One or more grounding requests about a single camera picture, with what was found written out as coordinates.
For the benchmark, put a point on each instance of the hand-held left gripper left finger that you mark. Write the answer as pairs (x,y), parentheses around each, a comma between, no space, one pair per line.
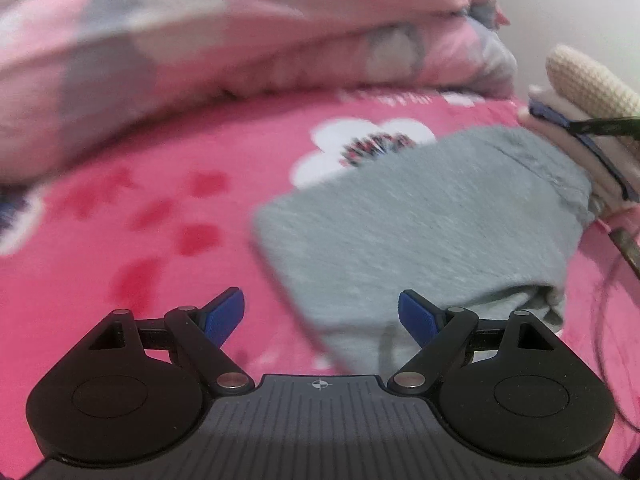
(225,315)

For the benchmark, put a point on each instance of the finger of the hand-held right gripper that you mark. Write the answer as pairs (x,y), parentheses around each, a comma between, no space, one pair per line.
(610,126)

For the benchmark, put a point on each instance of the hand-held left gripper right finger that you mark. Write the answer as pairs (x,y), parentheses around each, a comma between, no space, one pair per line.
(419,315)

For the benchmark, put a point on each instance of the cream folded knit blanket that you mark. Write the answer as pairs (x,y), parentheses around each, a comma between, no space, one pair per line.
(595,80)

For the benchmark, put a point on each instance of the pink floral bed sheet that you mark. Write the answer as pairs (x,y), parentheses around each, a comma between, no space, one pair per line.
(150,240)

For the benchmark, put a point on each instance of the pink grey patterned quilt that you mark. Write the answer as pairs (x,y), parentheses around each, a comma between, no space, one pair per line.
(200,45)

